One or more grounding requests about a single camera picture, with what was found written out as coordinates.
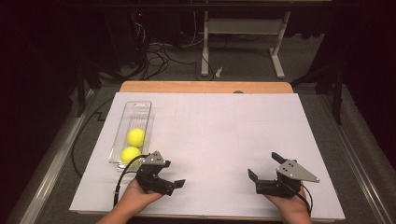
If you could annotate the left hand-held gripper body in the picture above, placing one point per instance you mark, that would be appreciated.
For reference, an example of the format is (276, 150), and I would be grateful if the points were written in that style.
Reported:
(154, 180)

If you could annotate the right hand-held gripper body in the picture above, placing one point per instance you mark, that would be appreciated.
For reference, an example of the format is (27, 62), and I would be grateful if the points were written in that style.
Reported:
(294, 171)

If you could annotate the yellow tennis ball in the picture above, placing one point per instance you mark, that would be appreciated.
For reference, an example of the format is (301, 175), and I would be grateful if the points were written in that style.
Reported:
(135, 137)
(130, 154)

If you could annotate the clear plastic container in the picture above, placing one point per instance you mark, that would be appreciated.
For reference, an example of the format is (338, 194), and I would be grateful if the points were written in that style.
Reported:
(137, 116)

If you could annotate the person's left hand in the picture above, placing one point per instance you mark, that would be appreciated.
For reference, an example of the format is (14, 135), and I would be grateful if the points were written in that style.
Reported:
(137, 197)

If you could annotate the person's right hand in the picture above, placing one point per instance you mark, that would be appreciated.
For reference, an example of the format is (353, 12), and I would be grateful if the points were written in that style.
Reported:
(294, 205)

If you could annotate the white board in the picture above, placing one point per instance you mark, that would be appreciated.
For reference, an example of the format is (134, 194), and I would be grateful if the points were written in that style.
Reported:
(211, 130)

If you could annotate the wooden table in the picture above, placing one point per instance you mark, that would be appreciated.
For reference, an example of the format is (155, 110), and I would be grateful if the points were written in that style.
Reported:
(205, 87)

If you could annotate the black stand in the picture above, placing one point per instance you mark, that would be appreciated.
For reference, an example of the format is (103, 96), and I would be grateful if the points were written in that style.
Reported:
(336, 90)
(85, 77)

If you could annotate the small white floor object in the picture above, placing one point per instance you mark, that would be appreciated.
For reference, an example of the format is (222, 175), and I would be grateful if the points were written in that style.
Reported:
(219, 72)

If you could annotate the white metal stand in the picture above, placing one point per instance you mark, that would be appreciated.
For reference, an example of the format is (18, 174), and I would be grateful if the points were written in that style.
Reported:
(244, 26)

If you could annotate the dark device with red light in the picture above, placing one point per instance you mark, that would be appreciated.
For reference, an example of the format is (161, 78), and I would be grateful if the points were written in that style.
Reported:
(138, 28)

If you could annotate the metal floor rail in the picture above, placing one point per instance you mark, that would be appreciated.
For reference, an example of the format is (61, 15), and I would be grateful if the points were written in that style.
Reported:
(53, 161)
(355, 161)

